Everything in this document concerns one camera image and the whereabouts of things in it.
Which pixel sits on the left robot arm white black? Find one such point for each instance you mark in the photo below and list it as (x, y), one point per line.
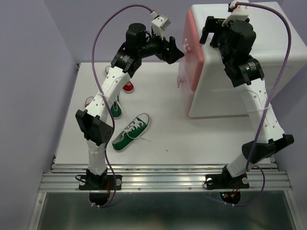
(92, 120)

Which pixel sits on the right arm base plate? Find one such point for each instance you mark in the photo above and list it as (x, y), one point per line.
(229, 187)

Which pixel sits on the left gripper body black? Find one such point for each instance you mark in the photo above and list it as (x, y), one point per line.
(155, 45)

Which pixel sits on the red sneaker near left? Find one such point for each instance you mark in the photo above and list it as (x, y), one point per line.
(88, 101)

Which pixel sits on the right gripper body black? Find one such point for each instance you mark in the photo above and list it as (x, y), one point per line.
(224, 49)

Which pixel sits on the red sneaker far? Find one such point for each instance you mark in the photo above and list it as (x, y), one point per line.
(128, 87)

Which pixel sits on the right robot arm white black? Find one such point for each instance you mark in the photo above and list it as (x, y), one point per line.
(261, 115)

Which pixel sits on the green sneaker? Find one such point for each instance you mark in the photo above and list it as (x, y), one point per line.
(132, 132)
(115, 109)

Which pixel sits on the aluminium mounting rail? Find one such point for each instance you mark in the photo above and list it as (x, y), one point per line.
(161, 177)

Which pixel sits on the red sneaker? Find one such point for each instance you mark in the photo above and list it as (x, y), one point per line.
(88, 101)
(128, 87)

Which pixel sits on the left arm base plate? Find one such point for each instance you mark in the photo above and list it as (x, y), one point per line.
(101, 191)

